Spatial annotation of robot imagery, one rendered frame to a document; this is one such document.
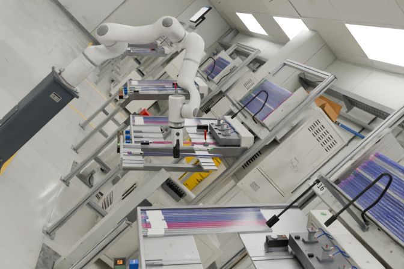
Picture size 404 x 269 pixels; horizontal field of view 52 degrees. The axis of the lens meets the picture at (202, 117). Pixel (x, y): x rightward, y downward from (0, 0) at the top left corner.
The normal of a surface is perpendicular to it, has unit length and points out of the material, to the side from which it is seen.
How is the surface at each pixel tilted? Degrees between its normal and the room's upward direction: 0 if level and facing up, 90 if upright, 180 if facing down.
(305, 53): 90
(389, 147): 90
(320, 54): 90
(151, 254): 44
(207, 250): 90
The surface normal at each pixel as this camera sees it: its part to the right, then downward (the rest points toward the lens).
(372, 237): -0.65, -0.69
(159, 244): 0.07, -0.96
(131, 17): 0.18, 0.27
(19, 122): 0.33, 0.43
